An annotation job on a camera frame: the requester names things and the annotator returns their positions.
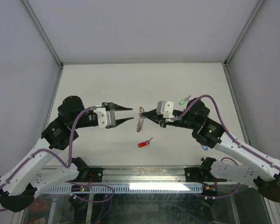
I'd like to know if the metal keyring with yellow handle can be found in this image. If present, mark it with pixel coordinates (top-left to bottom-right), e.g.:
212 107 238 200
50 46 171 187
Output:
136 106 145 133

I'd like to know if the green tag key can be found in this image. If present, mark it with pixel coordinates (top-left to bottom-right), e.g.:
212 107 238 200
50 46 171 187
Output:
179 95 191 105

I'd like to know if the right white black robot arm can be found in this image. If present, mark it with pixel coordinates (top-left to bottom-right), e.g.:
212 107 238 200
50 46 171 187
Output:
140 95 280 203

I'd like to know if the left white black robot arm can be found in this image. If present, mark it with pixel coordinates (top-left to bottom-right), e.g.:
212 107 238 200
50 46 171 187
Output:
0 96 129 213

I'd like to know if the red tag key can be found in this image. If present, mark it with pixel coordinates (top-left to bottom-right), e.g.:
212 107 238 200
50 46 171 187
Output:
138 137 153 148

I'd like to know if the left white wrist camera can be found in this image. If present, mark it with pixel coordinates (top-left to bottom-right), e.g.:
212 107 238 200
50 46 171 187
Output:
93 107 116 128

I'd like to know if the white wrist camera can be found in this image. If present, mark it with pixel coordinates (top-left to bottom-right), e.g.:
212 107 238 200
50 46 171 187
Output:
93 107 116 128
156 101 174 122

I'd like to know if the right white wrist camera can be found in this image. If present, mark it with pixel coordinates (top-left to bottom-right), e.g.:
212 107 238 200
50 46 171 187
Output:
156 101 174 122

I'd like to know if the aluminium mounting rail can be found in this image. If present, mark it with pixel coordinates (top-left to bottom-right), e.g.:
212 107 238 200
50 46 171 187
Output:
37 165 259 185

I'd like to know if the left aluminium frame post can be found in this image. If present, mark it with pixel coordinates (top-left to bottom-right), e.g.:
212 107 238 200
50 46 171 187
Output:
21 0 64 68

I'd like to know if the aluminium frame post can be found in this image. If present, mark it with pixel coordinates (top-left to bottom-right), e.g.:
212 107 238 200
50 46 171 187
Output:
224 0 266 67
21 0 64 68

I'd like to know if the white slotted cable duct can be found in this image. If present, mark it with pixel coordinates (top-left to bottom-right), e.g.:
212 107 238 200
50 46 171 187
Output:
45 182 203 195

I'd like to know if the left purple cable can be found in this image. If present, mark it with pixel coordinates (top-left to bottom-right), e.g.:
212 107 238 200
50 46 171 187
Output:
0 106 116 212

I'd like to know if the right aluminium frame post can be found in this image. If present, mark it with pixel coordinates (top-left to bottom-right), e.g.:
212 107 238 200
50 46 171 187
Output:
224 0 266 67

